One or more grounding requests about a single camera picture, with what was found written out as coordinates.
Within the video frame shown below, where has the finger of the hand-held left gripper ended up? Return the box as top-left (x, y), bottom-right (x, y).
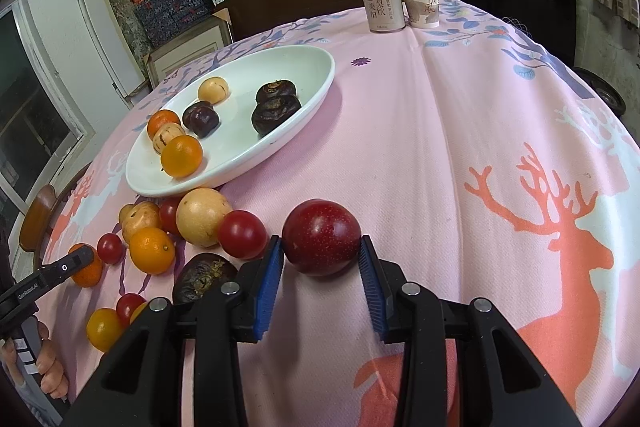
top-left (30, 245), bottom-right (96, 295)

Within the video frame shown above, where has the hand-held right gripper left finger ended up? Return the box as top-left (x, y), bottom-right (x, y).
top-left (60, 234), bottom-right (285, 427)

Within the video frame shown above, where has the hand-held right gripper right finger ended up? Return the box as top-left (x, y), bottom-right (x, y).
top-left (357, 234), bottom-right (583, 427)

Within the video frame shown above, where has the red cherry tomato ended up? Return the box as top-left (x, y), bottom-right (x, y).
top-left (115, 292), bottom-right (147, 325)
top-left (96, 232), bottom-right (126, 266)
top-left (217, 210), bottom-right (268, 261)

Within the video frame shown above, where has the streaked yellow pepino melon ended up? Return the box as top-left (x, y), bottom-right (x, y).
top-left (121, 201), bottom-right (162, 244)

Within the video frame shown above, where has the large yellow pepino melon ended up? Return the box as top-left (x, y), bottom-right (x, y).
top-left (175, 188), bottom-right (234, 248)

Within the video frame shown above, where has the white oval plate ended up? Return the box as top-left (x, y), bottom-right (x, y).
top-left (125, 45), bottom-right (336, 198)

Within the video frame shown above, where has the purple striped pepino melon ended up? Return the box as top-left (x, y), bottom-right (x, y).
top-left (152, 123), bottom-right (185, 155)

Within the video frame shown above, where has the dark brown water chestnut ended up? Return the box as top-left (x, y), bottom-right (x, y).
top-left (251, 96), bottom-right (303, 138)
top-left (172, 253), bottom-right (240, 305)
top-left (255, 79), bottom-right (297, 105)

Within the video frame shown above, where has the large orange mandarin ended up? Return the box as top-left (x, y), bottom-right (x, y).
top-left (147, 109), bottom-right (182, 140)

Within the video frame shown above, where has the dark purple plum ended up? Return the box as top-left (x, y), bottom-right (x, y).
top-left (182, 101), bottom-right (221, 138)

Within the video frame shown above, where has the pale yellow pepino melon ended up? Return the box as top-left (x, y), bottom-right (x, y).
top-left (197, 77), bottom-right (231, 104)

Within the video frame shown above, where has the person's left hand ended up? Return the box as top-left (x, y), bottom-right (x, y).
top-left (0, 322), bottom-right (69, 401)

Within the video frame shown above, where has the wooden chair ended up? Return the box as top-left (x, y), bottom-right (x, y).
top-left (19, 162), bottom-right (93, 253)

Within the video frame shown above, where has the amber cherry tomato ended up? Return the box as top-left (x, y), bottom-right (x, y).
top-left (86, 308), bottom-right (124, 354)

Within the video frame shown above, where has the pink deer print tablecloth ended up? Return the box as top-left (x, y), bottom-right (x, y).
top-left (37, 0), bottom-right (640, 427)

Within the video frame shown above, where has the white framed window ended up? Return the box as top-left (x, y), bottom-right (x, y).
top-left (0, 0), bottom-right (96, 212)

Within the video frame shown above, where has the white trim strip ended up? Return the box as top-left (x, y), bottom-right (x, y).
top-left (76, 0), bottom-right (136, 100)

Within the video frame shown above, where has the cream framed panel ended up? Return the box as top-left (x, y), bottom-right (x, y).
top-left (142, 9), bottom-right (235, 90)

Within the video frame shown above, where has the grey marble slab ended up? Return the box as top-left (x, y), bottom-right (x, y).
top-left (102, 0), bottom-right (151, 52)

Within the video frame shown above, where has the stack of blue patterned boxes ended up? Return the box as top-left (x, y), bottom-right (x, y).
top-left (132, 0), bottom-right (216, 48)

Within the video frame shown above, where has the silver drink can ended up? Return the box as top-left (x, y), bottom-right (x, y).
top-left (361, 0), bottom-right (406, 34)

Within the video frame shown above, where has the white paper cup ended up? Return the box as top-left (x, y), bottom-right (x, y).
top-left (396, 0), bottom-right (441, 29)

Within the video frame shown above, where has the black wire guard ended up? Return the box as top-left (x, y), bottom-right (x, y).
top-left (500, 14), bottom-right (533, 40)

